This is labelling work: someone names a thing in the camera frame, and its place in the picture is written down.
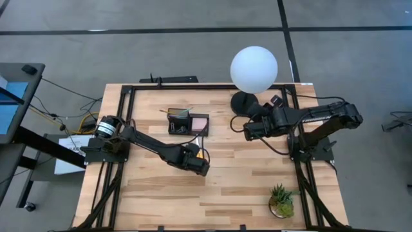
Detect yellow handled scissors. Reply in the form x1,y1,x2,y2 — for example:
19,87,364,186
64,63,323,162
195,137,205,160

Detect pink sticky note pad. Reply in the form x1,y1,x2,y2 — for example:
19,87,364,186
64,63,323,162
192,117,209,132

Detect black mesh desk organizer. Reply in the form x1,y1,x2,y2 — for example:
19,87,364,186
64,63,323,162
167,108,210,137

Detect white globe table lamp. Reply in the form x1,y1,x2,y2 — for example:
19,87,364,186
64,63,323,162
230,46,279,116

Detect small potted succulent plant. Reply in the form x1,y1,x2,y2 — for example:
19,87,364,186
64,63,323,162
268,183,301,219

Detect black binder clip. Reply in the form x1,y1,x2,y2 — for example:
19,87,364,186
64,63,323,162
169,121,188,134

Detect black bar with antenna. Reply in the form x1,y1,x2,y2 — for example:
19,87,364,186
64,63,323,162
138,73,200,84

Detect white printed paper sheet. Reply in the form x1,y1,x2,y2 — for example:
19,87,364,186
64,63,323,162
53,134,94,175

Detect black desk stand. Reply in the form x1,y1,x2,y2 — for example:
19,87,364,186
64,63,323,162
0,125,87,209

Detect grey side desk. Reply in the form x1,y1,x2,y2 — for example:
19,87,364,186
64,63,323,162
0,63,46,144

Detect blue lit screen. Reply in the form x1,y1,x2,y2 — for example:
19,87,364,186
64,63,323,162
0,82,29,135

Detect black left camera cable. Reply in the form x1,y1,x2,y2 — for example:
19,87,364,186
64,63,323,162
192,128,212,164

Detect black camera cable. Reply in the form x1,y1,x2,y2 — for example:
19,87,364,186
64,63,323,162
229,114,291,156
192,128,212,164

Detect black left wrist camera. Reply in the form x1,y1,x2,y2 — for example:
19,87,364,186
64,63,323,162
185,143,201,157

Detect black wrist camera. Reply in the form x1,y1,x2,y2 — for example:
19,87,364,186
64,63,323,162
185,143,201,157
247,102,270,119

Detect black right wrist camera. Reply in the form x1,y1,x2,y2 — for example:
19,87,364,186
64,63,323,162
247,102,270,119

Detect black right camera cable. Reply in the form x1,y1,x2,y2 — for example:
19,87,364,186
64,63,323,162
229,114,291,156

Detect black aluminium table frame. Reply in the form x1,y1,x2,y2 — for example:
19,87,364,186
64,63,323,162
72,84,350,232

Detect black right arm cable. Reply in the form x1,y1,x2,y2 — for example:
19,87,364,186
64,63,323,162
286,89,347,104

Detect yellow floor cable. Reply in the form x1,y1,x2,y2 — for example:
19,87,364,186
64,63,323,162
28,104,99,135

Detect grey stand with cables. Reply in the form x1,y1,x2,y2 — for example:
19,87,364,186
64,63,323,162
381,111,412,133

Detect black floor cable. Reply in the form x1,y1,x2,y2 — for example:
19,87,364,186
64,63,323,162
41,77,103,119

